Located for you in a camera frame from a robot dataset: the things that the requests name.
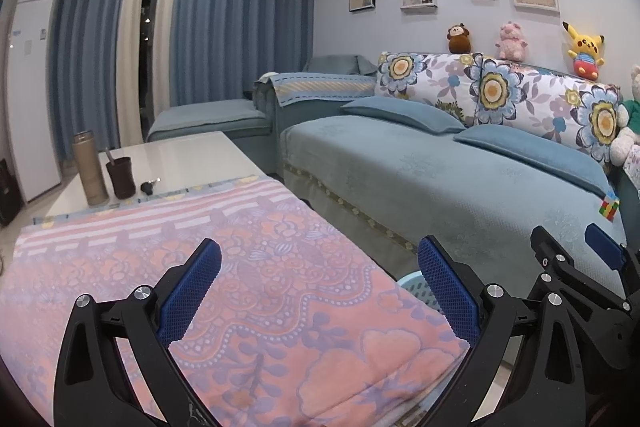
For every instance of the brown monkey plush toy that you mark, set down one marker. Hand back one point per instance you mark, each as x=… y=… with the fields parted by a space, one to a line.
x=459 y=39

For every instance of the blue sofa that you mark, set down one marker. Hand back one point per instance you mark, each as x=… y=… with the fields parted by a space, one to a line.
x=400 y=177

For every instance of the metal spoon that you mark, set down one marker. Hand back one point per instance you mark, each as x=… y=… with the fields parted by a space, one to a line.
x=108 y=156

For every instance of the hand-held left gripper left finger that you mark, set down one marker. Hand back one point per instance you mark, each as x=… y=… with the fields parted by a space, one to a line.
x=192 y=292

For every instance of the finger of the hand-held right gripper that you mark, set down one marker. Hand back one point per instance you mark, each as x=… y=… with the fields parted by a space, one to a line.
x=550 y=254
x=605 y=247

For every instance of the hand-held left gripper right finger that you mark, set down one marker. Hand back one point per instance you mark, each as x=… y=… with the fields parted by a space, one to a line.
x=447 y=287

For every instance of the yellow plush toy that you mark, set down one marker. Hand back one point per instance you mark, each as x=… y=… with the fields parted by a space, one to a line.
x=585 y=52

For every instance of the light blue plastic basket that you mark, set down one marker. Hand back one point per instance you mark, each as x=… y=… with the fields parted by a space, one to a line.
x=417 y=289

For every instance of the pink patterned blanket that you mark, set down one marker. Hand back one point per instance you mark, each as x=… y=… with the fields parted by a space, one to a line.
x=275 y=257

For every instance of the white refrigerator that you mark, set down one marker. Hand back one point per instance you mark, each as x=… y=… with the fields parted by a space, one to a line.
x=32 y=97

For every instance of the beige thermos bottle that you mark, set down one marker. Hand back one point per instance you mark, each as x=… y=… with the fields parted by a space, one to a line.
x=90 y=172

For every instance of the white coffee table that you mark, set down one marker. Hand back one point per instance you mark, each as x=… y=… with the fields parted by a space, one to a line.
x=190 y=157

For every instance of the blue velvet pillow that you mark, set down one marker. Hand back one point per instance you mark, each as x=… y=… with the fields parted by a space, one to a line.
x=400 y=114
x=530 y=152

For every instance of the floral sofa cushion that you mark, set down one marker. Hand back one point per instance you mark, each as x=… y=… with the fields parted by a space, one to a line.
x=425 y=79
x=595 y=117
x=510 y=97

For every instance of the white bunny plush toy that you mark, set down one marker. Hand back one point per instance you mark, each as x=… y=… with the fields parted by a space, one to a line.
x=631 y=117

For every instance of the colourful puzzle cube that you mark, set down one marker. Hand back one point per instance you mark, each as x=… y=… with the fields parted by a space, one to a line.
x=610 y=205

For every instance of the black key bunch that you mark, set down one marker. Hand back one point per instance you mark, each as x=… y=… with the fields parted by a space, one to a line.
x=147 y=188

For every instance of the blue curtain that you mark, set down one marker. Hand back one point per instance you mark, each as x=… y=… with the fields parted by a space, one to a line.
x=85 y=32
x=240 y=7

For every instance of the pink pig plush toy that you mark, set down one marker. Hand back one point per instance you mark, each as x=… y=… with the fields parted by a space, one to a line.
x=511 y=42

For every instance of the black guitar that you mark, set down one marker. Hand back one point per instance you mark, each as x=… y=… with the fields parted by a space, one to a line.
x=9 y=197

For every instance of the dark brown cup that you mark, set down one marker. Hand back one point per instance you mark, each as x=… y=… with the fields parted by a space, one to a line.
x=121 y=179

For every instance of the blue striped armrest cover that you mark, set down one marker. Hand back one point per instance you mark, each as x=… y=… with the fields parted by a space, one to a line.
x=320 y=86

